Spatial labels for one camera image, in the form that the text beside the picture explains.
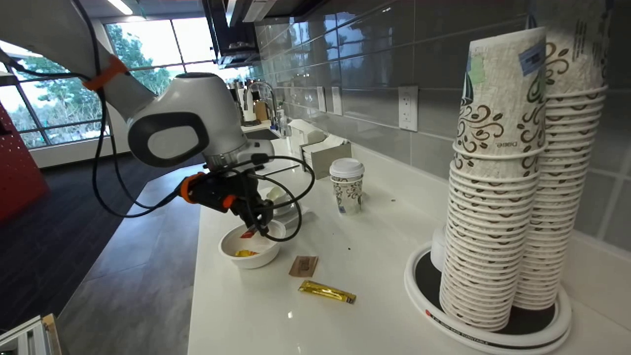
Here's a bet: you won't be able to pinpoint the dark overhead cabinet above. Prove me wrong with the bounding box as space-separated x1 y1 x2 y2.
203 0 331 68

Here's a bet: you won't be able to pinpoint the dark kitchen sink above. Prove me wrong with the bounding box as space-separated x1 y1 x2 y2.
242 127 282 143

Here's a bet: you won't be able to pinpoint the white paper napkin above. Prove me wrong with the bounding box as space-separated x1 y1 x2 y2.
260 184 317 231

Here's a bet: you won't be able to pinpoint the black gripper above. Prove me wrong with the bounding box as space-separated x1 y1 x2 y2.
224 172 276 239

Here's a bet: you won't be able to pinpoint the white bowl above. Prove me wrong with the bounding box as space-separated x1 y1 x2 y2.
217 225 284 271

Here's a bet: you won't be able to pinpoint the shorter patterned paper cup stack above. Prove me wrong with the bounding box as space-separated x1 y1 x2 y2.
437 26 548 334

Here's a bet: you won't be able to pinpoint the white box behind dispenser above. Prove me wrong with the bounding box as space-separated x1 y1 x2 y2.
288 117 331 150

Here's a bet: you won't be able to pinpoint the paper cup with white lid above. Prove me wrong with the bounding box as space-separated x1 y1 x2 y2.
327 156 366 218

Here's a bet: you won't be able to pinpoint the grey napkin dispenser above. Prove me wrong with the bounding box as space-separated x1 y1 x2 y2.
299 135 353 182

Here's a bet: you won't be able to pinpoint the brown sachet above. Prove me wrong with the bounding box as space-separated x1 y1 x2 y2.
288 255 321 279

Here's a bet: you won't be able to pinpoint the taller patterned paper cup stack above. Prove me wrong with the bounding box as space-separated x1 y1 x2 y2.
512 0 609 312

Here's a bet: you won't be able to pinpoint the white wall outlet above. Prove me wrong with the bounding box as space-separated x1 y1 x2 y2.
396 85 420 133

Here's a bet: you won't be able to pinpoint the white framed boards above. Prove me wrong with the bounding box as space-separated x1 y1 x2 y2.
0 314 65 355

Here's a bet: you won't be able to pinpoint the long yellow sachet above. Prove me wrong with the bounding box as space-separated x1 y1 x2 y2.
297 279 358 306

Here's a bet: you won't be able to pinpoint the round white black tray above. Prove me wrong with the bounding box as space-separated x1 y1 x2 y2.
402 241 573 355

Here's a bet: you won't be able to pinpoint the large glass window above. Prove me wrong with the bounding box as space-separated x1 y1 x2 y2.
0 16 254 150

